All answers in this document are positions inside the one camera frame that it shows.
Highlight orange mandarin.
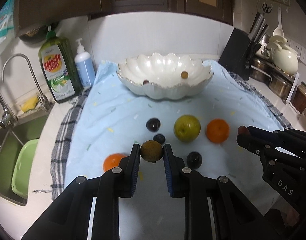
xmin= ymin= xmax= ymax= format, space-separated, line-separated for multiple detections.
xmin=205 ymin=119 xmax=230 ymax=144
xmin=102 ymin=153 xmax=127 ymax=172

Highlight dark plum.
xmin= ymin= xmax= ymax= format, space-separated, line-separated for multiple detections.
xmin=146 ymin=118 xmax=161 ymax=132
xmin=187 ymin=152 xmax=202 ymax=170

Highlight green apple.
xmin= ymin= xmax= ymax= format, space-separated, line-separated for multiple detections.
xmin=174 ymin=115 xmax=201 ymax=143

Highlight small brown longan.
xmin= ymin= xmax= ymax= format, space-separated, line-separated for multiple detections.
xmin=181 ymin=71 xmax=189 ymax=79

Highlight person right hand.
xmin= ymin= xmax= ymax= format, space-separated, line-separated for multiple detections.
xmin=271 ymin=196 xmax=299 ymax=226

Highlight black white plaid cloth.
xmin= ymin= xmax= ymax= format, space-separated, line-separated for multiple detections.
xmin=32 ymin=72 xmax=292 ymax=200

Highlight jar of red sauce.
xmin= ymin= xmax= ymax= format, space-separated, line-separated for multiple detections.
xmin=291 ymin=81 xmax=306 ymax=114

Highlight stainless steel pots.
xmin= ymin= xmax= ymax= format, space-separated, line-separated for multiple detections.
xmin=249 ymin=33 xmax=297 ymax=103

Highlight light blue patterned cloth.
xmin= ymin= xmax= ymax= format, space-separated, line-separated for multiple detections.
xmin=64 ymin=61 xmax=283 ymax=239

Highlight green plastic basin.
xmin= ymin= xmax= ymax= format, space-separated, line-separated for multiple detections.
xmin=11 ymin=139 xmax=39 ymax=199

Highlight white ceramic teapot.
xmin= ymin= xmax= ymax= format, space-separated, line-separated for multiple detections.
xmin=266 ymin=35 xmax=298 ymax=75

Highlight stainless steel sink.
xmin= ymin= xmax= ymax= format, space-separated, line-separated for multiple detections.
xmin=0 ymin=113 xmax=48 ymax=206

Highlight black knife block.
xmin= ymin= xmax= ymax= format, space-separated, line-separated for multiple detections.
xmin=218 ymin=12 xmax=268 ymax=80

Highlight white ladle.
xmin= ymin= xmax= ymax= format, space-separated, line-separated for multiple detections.
xmin=272 ymin=7 xmax=284 ymax=37

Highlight white scalloped ceramic bowl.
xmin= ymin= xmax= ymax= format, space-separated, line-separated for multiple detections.
xmin=116 ymin=53 xmax=214 ymax=100

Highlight small chrome gooseneck faucet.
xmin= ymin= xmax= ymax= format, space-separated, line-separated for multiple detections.
xmin=1 ymin=53 xmax=52 ymax=111

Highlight yellow sponge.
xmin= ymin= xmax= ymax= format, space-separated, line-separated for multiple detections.
xmin=20 ymin=96 xmax=39 ymax=113

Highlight black scissors on hook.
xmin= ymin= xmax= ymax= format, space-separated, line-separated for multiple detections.
xmin=262 ymin=3 xmax=272 ymax=15

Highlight blue white pump bottle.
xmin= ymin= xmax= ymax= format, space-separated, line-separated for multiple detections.
xmin=74 ymin=38 xmax=95 ymax=89

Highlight green dish soap bottle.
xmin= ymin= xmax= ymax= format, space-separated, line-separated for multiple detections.
xmin=38 ymin=26 xmax=82 ymax=103

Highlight hanging plastic bag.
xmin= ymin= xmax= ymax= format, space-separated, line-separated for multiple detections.
xmin=0 ymin=0 xmax=14 ymax=50

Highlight wall power socket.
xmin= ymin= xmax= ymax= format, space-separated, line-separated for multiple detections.
xmin=288 ymin=38 xmax=306 ymax=65

